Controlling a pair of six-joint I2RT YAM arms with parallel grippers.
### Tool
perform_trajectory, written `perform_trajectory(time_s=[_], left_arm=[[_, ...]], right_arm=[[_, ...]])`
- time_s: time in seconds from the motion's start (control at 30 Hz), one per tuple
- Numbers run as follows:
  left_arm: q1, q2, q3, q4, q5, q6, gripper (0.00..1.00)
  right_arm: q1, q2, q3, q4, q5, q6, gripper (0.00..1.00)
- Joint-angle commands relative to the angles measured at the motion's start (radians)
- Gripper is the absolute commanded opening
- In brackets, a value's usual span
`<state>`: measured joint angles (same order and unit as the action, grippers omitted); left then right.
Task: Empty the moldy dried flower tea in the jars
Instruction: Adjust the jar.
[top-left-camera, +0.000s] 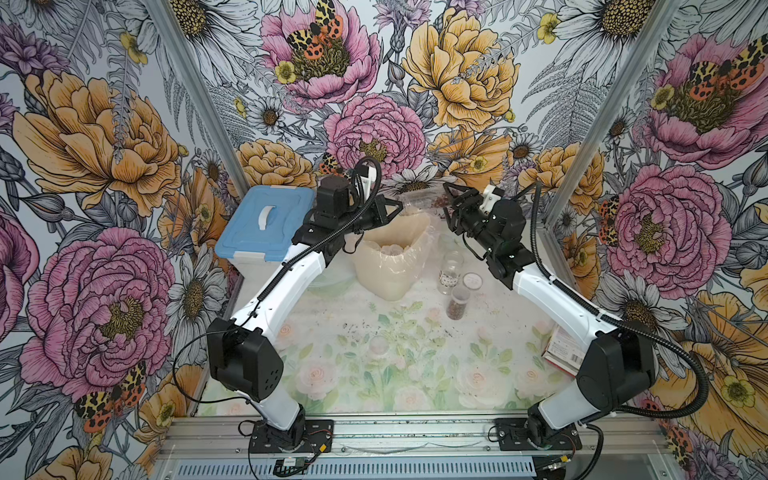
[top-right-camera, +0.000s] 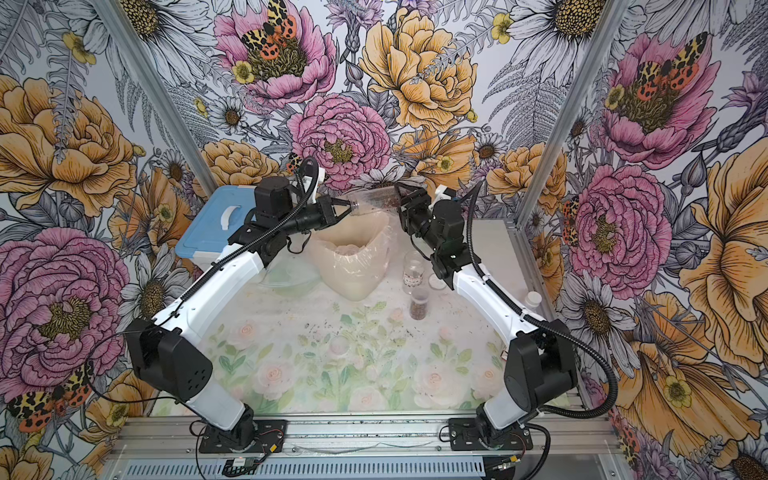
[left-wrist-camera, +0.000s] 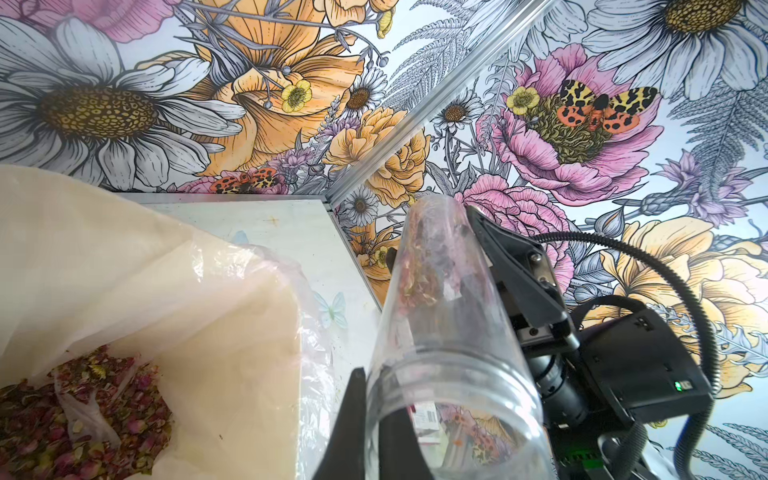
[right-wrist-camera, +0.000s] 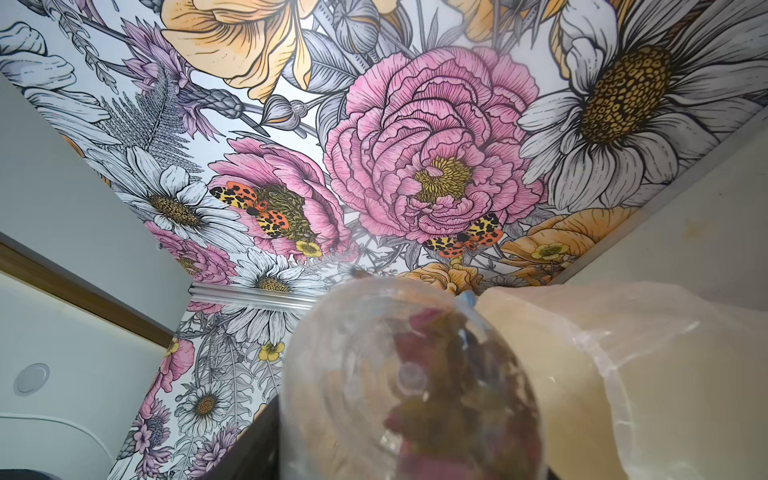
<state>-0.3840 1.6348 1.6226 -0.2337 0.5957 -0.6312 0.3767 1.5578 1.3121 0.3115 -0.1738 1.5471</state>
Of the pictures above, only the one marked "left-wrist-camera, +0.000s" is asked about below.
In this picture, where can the bin with pink bag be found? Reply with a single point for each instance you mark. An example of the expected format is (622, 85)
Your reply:
(233, 330)

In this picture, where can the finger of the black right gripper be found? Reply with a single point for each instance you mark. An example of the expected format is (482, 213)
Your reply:
(526, 283)

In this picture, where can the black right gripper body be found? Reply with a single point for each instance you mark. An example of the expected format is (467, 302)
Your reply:
(546, 335)

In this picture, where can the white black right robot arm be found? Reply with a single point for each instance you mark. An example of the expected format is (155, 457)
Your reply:
(607, 368)

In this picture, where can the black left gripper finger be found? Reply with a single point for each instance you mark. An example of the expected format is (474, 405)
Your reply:
(361, 448)

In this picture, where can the clear jar dried tea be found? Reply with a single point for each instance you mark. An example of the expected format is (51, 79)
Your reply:
(446, 350)

